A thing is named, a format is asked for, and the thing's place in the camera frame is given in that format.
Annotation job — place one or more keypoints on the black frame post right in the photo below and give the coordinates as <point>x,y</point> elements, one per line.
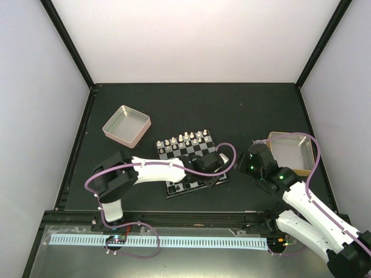
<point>325,37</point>

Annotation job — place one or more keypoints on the white cable duct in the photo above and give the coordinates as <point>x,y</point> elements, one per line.
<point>249,243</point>

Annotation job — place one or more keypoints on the pink square tin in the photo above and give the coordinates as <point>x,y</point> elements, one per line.
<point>127,126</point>

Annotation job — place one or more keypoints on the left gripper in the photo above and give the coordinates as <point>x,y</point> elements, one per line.
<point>210,183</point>

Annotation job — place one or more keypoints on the black frame post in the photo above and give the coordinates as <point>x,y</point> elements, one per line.
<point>57,22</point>
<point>325,37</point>

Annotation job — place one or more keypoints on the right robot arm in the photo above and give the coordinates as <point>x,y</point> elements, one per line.
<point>301,214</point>

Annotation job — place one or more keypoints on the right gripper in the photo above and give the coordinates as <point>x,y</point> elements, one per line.
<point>241,157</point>

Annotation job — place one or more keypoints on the black aluminium rail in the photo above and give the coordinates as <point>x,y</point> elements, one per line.
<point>252,223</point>

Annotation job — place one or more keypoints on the gold rectangular tin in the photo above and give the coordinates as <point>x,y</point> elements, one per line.
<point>292,151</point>

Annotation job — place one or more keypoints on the left circuit board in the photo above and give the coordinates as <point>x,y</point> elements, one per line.
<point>116,239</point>

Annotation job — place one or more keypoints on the black white chessboard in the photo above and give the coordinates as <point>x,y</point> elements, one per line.
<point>197,149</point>

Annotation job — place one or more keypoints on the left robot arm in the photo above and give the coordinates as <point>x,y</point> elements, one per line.
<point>118,174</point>

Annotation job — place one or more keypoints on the black frame post left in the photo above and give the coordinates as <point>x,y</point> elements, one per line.
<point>57,22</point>

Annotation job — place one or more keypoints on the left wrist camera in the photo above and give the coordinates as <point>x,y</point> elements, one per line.
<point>224,158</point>

